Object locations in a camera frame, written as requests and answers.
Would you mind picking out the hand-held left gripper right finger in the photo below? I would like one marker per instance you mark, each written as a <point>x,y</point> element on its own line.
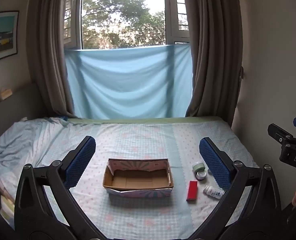
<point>214,165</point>

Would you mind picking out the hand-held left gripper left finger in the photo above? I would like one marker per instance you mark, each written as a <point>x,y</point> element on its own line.
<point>80,162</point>

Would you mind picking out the green jar with white lid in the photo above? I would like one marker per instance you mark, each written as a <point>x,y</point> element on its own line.
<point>198,166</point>

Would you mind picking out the silver and red jar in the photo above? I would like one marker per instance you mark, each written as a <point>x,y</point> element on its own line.
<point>201,175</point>

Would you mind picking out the large white pill bottle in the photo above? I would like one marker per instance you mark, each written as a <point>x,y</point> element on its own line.
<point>213,192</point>

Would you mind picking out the red rectangular box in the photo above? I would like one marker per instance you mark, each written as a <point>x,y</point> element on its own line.
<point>191,190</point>

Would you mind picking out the cardboard box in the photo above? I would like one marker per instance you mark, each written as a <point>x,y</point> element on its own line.
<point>138,180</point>

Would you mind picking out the checked floral bed sheet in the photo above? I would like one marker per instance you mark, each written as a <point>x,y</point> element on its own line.
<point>143,140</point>

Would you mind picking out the green mattress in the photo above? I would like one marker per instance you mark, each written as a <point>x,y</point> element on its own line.
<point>148,120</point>

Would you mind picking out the grey headboard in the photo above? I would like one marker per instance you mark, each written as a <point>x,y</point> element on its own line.
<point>15,107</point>

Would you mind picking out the stack of books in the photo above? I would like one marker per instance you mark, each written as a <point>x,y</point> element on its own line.
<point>7,208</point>

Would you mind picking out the light blue hanging cloth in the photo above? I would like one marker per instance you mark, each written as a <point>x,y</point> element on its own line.
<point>128,85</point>

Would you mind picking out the small beige object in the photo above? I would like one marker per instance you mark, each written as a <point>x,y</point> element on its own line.
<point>6,93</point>

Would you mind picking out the brown left curtain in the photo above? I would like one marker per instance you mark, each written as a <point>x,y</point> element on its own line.
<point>50,55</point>

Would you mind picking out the framed wall picture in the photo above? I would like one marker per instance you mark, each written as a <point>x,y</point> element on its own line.
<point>1,36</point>

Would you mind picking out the window with grey frame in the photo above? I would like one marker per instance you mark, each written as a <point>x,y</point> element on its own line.
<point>123,12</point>

